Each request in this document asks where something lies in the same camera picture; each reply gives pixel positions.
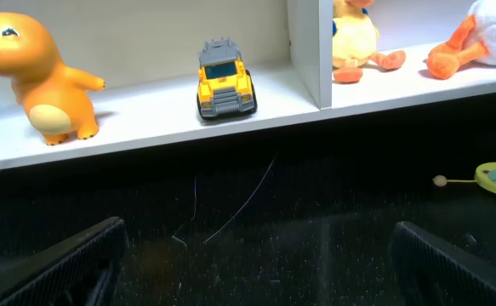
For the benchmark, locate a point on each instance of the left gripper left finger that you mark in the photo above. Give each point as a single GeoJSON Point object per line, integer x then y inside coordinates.
{"type": "Point", "coordinates": [60, 268]}

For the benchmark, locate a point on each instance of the yellow plush duck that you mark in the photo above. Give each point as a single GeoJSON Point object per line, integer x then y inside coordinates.
{"type": "Point", "coordinates": [354, 38]}

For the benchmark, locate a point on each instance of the orange dinosaur toy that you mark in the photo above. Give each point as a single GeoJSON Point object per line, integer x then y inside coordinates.
{"type": "Point", "coordinates": [43, 85]}

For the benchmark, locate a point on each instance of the white plush duck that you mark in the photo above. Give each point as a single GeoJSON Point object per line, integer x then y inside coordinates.
{"type": "Point", "coordinates": [494, 38]}

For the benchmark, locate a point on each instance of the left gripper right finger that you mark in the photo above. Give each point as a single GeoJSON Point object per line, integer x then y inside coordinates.
{"type": "Point", "coordinates": [447, 272]}

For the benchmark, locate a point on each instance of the white shelf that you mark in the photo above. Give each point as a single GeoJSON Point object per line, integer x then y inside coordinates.
{"type": "Point", "coordinates": [167, 108]}

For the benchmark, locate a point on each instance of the grey and yellow toy truck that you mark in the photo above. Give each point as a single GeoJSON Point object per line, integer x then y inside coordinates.
{"type": "Point", "coordinates": [225, 85]}

